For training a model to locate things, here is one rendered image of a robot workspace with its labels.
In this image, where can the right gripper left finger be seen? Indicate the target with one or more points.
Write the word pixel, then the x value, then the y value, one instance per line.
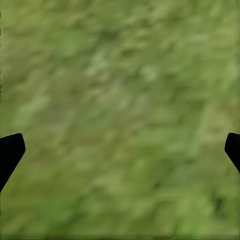
pixel 12 148

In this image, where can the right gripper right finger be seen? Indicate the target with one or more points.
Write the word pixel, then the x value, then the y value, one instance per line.
pixel 232 149

